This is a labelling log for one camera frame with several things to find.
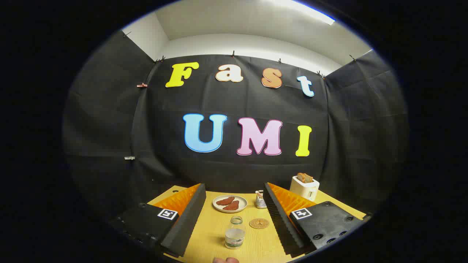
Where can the white round plate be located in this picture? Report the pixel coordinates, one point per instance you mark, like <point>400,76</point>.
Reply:
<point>242,201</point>

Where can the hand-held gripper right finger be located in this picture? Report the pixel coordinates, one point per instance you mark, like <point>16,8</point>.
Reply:
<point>279,219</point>

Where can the wooden table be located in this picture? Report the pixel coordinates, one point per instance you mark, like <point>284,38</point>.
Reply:
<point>215,233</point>

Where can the round wooden coaster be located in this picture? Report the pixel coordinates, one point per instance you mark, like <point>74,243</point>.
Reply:
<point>259,223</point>

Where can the black backdrop cloth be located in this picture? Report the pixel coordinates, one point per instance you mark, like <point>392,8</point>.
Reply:
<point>153,120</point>

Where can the bread slice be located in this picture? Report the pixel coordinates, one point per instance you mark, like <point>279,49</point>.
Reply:
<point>310,179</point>
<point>302,178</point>

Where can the white toaster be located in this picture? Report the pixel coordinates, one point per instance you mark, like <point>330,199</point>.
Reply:
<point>303,190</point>

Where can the clear plastic juice bottle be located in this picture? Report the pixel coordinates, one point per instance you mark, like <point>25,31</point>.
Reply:
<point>235,235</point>

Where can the brown meat patty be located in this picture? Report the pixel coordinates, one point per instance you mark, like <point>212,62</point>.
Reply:
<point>225,201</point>
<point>232,206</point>

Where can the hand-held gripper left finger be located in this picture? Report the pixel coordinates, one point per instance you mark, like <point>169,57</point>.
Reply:
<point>186,223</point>

